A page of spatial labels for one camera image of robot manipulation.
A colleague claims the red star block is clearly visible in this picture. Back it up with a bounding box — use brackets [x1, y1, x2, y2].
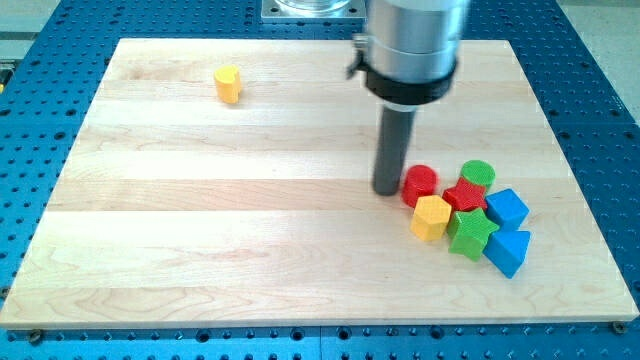
[442, 177, 488, 212]

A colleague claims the light wooden board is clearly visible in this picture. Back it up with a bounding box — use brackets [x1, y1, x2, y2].
[1, 39, 638, 330]

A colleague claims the blue cube block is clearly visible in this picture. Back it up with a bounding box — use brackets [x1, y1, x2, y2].
[485, 189, 529, 231]

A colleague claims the yellow hexagon block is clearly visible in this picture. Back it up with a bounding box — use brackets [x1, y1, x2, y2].
[410, 195, 452, 241]

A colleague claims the yellow heart block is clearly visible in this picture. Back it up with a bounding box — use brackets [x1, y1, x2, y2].
[214, 64, 242, 104]

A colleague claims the red cylinder block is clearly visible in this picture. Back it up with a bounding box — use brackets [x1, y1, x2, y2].
[401, 165, 439, 208]

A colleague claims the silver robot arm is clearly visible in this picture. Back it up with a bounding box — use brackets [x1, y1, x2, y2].
[346, 0, 470, 113]

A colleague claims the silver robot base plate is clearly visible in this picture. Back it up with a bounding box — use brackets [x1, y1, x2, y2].
[260, 0, 366, 22]

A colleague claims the blue triangle block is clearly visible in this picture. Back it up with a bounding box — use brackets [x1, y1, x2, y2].
[483, 231, 531, 279]

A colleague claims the green star block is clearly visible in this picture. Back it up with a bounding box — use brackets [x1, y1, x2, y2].
[447, 208, 500, 262]

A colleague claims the green cylinder block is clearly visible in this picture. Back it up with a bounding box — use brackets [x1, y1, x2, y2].
[460, 159, 496, 191]

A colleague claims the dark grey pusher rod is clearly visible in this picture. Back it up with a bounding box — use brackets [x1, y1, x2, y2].
[372, 105, 416, 196]

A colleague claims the blue perforated table plate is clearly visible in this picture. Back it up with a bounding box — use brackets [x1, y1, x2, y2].
[1, 1, 639, 359]

